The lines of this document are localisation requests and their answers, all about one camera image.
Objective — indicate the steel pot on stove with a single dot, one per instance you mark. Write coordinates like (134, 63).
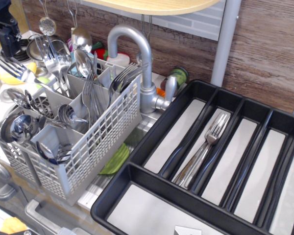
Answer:
(49, 49)

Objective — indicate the steel fork being moved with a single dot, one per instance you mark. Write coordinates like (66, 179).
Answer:
(21, 72)

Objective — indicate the steel forks right compartment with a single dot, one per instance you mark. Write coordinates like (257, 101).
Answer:
(126, 76)

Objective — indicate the steel spoons compartment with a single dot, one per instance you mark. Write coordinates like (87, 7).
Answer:
(61, 156)
(21, 100)

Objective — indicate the light wooden shelf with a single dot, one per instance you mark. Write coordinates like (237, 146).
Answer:
(156, 7)

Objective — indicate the steel forks in tray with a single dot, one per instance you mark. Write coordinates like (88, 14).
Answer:
(187, 175)

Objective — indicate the steel forks compartment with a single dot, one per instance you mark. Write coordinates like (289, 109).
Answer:
(88, 99)
(126, 76)

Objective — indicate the large steel spoon front left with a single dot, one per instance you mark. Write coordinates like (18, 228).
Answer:
(19, 128)

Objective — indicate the red toy pepper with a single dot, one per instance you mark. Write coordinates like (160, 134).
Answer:
(100, 50)

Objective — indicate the steel spoon compartment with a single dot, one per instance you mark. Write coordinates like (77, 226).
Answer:
(83, 62)
(66, 118)

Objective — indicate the hanging slotted steel ladle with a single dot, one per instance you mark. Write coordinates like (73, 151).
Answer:
(46, 25)

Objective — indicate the grey metal pole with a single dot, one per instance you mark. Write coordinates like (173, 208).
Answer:
(229, 21)

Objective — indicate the grey plastic cutlery basket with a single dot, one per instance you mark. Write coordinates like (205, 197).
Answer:
(89, 148)

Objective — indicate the steel fork back compartment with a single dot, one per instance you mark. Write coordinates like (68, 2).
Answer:
(57, 59)

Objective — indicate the yellow toy banana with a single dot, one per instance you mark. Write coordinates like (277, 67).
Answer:
(9, 79)

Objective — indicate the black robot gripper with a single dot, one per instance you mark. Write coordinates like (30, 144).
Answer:
(10, 35)

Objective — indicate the black cutlery tray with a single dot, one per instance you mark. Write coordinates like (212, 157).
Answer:
(245, 185)

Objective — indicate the steel spoon centre compartment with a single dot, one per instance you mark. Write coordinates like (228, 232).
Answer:
(66, 118)

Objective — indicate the black coil stove burner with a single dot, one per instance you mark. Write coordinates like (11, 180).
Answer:
(20, 52)

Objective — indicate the steel forks middle compartment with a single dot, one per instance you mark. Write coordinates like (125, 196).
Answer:
(88, 99)

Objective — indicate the steel spoons left compartment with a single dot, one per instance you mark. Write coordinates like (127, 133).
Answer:
(21, 100)

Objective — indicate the steel spoons front compartment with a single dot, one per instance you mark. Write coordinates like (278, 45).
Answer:
(61, 156)

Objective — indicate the silver sink faucet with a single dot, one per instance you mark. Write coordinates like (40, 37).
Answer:
(149, 99)

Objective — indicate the green toy can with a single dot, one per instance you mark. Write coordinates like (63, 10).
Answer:
(181, 75)

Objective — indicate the green toy ball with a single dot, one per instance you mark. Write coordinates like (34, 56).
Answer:
(42, 81)

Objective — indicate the white toy food item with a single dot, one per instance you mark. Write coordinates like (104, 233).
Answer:
(122, 60)

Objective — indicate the steel spoon back compartment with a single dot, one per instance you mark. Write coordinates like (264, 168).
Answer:
(83, 62)

